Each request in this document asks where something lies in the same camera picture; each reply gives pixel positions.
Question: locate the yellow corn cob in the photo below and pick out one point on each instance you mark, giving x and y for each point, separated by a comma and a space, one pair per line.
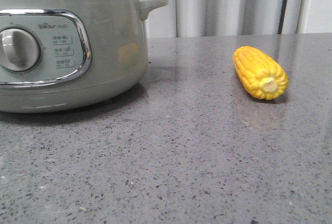
261, 76

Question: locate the green electric cooking pot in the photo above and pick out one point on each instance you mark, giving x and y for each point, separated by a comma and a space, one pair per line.
91, 50

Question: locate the grey pot control knob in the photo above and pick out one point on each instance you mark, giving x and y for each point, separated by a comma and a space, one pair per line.
20, 50

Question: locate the white curtain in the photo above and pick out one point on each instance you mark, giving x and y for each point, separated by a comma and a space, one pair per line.
196, 18

